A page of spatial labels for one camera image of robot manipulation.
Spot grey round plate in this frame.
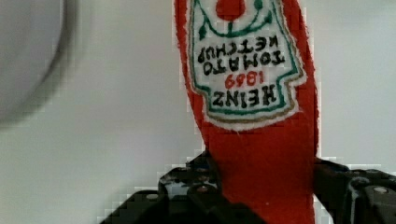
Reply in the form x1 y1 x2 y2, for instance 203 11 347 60
1 0 78 122

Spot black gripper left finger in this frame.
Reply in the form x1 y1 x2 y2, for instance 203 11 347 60
100 151 265 224

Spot red plush ketchup bottle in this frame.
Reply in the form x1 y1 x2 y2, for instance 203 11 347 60
173 0 318 224

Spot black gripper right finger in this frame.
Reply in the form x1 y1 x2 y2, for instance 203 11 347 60
314 159 396 224

